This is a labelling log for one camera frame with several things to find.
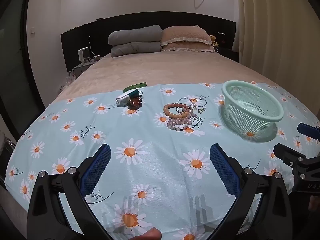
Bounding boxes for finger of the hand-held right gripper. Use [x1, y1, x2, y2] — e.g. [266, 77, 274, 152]
[297, 123, 320, 141]
[273, 143, 307, 167]

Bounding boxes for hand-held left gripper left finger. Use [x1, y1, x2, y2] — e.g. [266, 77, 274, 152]
[27, 144, 112, 240]

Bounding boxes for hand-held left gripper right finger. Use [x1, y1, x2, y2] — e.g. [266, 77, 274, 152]
[209, 144, 293, 240]

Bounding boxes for green plastic basket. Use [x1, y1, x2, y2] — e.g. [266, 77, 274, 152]
[222, 80, 284, 137]

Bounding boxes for silver pearl bracelet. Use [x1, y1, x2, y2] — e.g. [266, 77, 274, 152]
[186, 114, 200, 126]

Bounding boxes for purple bead bracelet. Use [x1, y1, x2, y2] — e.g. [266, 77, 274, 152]
[167, 118, 188, 132]

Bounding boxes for orange bead bracelet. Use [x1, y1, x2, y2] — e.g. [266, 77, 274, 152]
[163, 102, 187, 119]

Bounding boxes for person's left hand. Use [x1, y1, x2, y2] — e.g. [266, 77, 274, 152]
[117, 227, 162, 240]

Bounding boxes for light blue daisy print cloth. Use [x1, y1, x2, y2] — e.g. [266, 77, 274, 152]
[5, 81, 320, 240]

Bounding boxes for amber glass ball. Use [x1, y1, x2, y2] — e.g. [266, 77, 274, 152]
[127, 99, 143, 110]

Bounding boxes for white and teal device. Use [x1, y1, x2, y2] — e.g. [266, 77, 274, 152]
[116, 89, 140, 107]

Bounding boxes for green ruler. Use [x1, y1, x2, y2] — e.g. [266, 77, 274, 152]
[123, 82, 147, 92]

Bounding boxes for clear plastic bags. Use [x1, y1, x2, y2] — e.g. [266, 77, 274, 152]
[58, 71, 75, 92]

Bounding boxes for white nightstand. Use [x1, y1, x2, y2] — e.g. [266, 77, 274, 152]
[73, 59, 101, 78]

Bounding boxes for cream curtain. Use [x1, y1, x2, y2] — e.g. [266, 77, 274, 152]
[231, 0, 320, 100]

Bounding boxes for white bedside appliance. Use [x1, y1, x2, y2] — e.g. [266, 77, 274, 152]
[78, 47, 91, 63]

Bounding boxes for bed with beige bedspread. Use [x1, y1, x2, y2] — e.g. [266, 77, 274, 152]
[56, 51, 278, 105]

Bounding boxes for grey folded blanket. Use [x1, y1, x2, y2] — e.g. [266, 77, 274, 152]
[108, 25, 162, 46]
[110, 41, 162, 57]

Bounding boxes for beige frilled pillow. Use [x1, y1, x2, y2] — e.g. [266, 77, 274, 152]
[160, 26, 212, 47]
[161, 44, 215, 53]

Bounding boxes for black headboard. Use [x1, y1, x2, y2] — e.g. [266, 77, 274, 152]
[60, 11, 237, 73]

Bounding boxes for dark door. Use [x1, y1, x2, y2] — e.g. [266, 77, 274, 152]
[0, 0, 48, 137]

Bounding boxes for white charging cable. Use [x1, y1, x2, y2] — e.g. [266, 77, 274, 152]
[88, 35, 100, 58]

